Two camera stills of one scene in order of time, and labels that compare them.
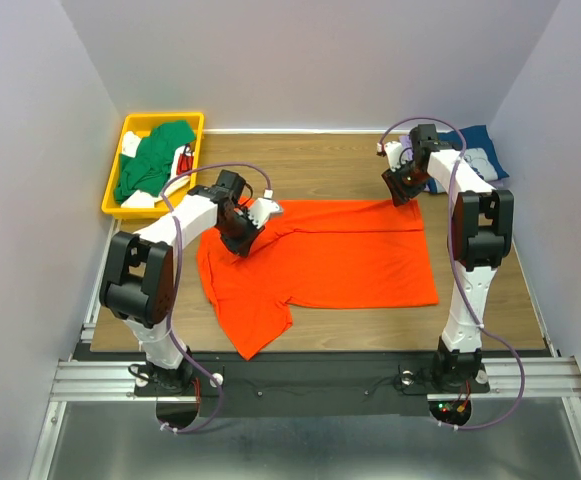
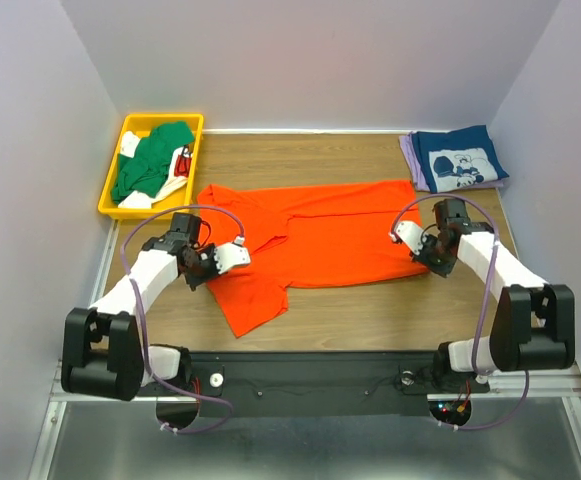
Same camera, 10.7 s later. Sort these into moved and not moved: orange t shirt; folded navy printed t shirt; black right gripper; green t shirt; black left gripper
Moved: black left gripper; orange t shirt; black right gripper
Not moved: green t shirt; folded navy printed t shirt
